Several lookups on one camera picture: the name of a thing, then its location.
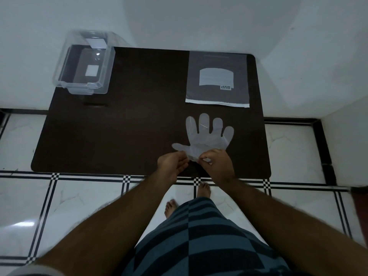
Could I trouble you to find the person's left forearm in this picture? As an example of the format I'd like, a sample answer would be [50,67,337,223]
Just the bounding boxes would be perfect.
[34,175,174,276]

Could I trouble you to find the person's foot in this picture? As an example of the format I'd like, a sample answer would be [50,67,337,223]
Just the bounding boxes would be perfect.
[197,182,212,199]
[164,199,179,219]

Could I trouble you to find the clear plastic storage container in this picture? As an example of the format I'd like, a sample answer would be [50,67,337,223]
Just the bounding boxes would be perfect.
[52,29,116,95]

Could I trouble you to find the person's left foot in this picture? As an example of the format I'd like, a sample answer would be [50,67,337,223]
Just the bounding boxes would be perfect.
[164,199,179,219]

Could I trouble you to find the person's right foot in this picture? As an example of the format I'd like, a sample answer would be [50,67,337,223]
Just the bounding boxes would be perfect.
[197,182,212,199]

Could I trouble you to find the person's left hand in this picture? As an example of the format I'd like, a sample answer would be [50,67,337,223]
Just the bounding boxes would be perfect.
[157,150,190,185]

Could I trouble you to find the blue black striped shorts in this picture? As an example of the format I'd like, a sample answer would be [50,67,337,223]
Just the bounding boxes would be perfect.
[122,197,291,276]

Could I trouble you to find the clear plastic bag white label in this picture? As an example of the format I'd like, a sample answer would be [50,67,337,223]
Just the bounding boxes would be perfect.
[185,51,250,108]

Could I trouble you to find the person's right hand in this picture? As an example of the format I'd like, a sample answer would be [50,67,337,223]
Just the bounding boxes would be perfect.
[198,149,237,186]

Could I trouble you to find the reddish brown furniture edge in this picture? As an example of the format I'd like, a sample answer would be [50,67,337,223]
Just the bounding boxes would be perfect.
[351,187,368,248]

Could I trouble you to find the clear disposable plastic glove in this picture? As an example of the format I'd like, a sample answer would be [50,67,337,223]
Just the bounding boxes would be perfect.
[172,113,234,164]

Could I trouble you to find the person's right forearm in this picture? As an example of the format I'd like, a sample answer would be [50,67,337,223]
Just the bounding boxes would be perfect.
[212,177,368,276]

